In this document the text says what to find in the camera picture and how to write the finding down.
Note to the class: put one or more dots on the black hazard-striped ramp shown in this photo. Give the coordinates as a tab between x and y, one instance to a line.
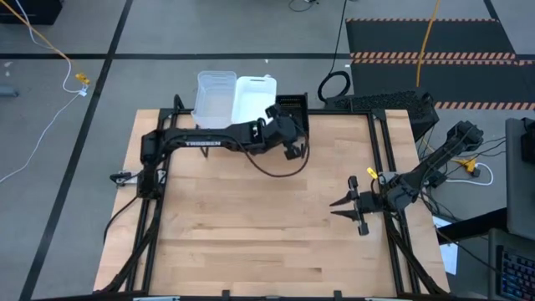
397	37

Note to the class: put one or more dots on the grey floor object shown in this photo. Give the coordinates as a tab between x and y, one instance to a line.
8	92

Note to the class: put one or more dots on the grey desk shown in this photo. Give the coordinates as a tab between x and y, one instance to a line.
514	237

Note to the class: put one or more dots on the black box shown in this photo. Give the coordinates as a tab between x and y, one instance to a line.
29	10

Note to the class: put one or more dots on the black device on cabinet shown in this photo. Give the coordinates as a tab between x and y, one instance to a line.
528	144

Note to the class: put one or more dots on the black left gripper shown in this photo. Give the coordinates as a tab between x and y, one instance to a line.
282	131

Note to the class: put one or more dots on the grey cabinet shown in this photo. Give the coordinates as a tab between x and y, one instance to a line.
520	188

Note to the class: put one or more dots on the black perforated computer case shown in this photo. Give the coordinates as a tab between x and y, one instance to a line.
384	102

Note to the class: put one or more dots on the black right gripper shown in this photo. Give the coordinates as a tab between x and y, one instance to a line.
368	202

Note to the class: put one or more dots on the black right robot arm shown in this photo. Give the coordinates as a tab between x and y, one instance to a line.
464	136

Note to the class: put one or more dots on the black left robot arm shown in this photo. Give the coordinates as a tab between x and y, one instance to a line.
200	140

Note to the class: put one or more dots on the black aluminium rig frame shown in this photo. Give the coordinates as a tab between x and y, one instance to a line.
151	226

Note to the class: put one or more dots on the black computer keyboard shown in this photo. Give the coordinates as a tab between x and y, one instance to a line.
518	276

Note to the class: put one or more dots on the white lid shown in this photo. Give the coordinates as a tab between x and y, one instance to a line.
253	100

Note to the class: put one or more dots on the black beam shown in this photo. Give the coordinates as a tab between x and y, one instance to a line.
476	223

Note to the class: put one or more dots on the wooden shelf with black legs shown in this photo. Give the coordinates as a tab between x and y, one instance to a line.
205	152

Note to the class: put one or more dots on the white paper sheet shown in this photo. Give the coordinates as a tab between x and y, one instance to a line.
449	257

